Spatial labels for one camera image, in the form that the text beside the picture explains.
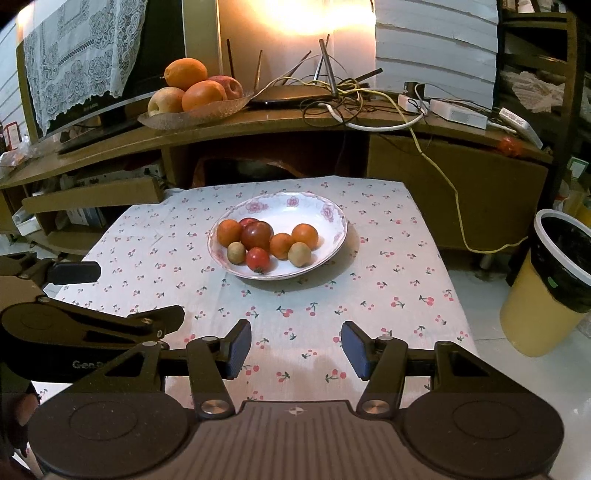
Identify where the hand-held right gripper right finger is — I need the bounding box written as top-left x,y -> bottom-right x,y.
341,320 -> 502,421

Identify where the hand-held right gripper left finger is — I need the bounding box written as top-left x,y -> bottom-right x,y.
81,318 -> 254,421

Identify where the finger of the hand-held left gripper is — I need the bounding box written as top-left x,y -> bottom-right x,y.
0,251 -> 102,285
46,298 -> 186,346

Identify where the red tomato with stem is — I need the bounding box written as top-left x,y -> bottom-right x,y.
245,247 -> 271,274

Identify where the orange tangerine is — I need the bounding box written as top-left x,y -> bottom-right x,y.
291,223 -> 320,251
217,219 -> 245,248
269,233 -> 295,260

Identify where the white floral plate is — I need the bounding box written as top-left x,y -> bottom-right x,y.
206,192 -> 349,281

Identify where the cherry print tablecloth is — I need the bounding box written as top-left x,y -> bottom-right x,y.
28,176 -> 476,412

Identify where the large dark red tomato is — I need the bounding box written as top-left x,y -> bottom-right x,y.
240,221 -> 275,253

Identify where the red card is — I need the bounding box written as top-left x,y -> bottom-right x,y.
2,121 -> 22,151

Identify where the yellow trash bin black bag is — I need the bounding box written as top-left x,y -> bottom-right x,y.
499,209 -> 591,357

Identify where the yellow apple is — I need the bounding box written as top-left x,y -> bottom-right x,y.
148,87 -> 186,116

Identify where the wooden cabinet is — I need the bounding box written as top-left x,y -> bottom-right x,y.
0,90 -> 555,260

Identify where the glass dish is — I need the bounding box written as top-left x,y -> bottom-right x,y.
137,90 -> 255,130

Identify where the white lace cloth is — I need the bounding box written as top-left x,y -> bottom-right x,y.
23,0 -> 149,135

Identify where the large orange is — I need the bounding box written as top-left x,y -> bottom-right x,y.
164,58 -> 209,92
181,80 -> 228,113

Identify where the black television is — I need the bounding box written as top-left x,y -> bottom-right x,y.
16,0 -> 186,155

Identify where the red apple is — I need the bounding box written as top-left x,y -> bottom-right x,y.
208,75 -> 245,100

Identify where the white power adapter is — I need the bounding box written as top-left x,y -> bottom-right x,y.
397,93 -> 430,113

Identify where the black router with antennas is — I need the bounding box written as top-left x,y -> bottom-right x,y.
247,39 -> 384,110

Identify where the flat white box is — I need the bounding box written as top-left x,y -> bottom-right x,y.
428,98 -> 489,130

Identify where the white power strip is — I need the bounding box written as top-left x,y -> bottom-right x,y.
499,107 -> 544,149

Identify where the white corrugated board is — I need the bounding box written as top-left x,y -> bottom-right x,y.
375,0 -> 500,96

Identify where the dark storage shelf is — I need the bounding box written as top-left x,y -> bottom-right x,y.
496,8 -> 591,197

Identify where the yellow cable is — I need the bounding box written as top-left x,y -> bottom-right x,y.
337,85 -> 529,254

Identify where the white cable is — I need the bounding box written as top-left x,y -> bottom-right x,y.
318,104 -> 426,131

